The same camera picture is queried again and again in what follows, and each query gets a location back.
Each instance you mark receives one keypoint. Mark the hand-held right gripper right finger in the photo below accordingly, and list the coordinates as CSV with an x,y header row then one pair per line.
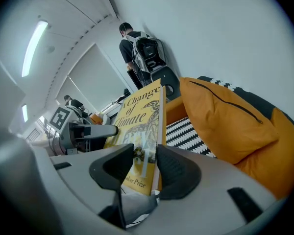
x,y
188,177

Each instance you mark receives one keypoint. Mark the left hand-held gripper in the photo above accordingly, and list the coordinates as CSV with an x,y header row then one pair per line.
x,y
100,130

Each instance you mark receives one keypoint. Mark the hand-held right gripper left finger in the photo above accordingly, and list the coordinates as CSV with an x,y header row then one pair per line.
x,y
98,172

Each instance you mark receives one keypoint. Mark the yellow book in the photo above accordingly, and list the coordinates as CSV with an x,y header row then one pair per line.
x,y
139,111

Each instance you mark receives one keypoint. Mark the orange seat cushion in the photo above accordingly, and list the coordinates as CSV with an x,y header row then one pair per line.
x,y
96,119

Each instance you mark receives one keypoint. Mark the black white striped blanket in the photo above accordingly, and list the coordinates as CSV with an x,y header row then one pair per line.
x,y
183,136

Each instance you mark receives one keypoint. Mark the window roller blind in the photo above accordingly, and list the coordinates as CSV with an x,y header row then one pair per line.
x,y
95,77

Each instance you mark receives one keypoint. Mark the orange cushion with zipper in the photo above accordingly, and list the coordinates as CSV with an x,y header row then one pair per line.
x,y
223,126

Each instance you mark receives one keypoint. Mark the black glass cabinet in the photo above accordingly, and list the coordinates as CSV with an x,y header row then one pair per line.
x,y
134,78

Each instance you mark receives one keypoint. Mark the long ceiling light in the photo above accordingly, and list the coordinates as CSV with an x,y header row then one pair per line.
x,y
34,48
25,112

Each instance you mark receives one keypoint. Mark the grey rounded pod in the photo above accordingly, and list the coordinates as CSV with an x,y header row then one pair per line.
x,y
171,82

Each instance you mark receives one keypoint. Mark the grey backpack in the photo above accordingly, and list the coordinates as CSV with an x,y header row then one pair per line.
x,y
149,53

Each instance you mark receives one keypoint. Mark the plain orange cushion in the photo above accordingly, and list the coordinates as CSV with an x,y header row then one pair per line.
x,y
279,160

